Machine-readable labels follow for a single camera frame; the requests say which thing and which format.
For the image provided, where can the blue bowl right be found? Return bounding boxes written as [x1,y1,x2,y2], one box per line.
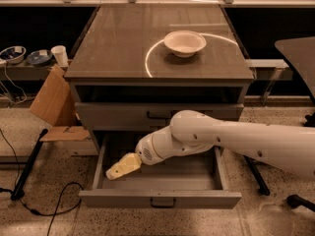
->
[27,49,52,67]

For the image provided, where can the brown cardboard box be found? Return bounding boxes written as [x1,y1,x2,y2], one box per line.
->
[30,65,90,142]

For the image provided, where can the blue bowl left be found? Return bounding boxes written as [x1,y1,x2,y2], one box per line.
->
[0,45,27,65]

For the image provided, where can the open middle drawer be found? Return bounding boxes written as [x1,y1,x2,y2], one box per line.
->
[80,132,241,208]

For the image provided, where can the blue bowl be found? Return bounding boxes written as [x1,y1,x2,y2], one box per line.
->
[27,49,52,67]
[0,45,27,65]

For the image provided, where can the white cable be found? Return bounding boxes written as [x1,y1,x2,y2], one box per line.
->
[0,62,29,105]

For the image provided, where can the black left stand leg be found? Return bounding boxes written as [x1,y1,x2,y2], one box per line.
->
[11,129,48,201]

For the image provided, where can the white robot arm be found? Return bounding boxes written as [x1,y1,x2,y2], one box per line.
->
[106,110,315,180]

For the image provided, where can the black right stand leg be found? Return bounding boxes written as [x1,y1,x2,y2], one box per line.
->
[244,156,270,196]

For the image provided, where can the white paper cup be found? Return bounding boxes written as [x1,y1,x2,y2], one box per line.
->
[51,45,68,67]

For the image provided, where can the grey drawer cabinet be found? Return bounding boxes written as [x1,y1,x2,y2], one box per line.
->
[65,3,253,147]

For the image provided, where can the black stand leg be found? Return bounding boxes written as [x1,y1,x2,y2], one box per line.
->
[244,156,270,196]
[11,129,48,201]

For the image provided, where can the white paper bowl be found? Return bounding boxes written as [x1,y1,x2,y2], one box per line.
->
[163,30,207,58]

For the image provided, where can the closed upper drawer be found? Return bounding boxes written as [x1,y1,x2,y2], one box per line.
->
[75,102,244,132]

